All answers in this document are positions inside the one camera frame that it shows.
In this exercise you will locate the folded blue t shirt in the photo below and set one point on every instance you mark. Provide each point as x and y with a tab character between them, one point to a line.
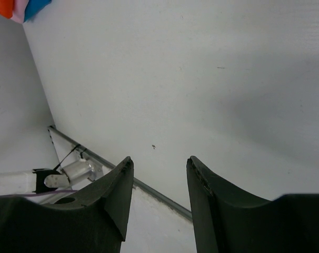
33	7

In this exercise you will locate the front aluminium frame rail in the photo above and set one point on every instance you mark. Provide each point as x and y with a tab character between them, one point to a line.
149	190

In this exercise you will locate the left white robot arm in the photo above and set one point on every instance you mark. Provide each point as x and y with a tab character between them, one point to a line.
32	182

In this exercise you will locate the folded pink t shirt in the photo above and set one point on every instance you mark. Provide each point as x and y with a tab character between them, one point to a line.
19	8

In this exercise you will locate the orange t shirt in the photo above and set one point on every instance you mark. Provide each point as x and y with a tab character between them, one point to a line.
6	8

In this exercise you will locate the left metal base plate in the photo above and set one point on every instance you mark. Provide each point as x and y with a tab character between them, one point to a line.
82	169

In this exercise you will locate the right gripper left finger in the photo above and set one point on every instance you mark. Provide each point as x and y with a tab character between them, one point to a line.
94	219

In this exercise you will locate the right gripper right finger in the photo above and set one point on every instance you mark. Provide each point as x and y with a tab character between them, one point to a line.
227	218

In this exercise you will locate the white front cover board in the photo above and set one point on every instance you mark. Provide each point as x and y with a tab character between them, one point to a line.
152	225

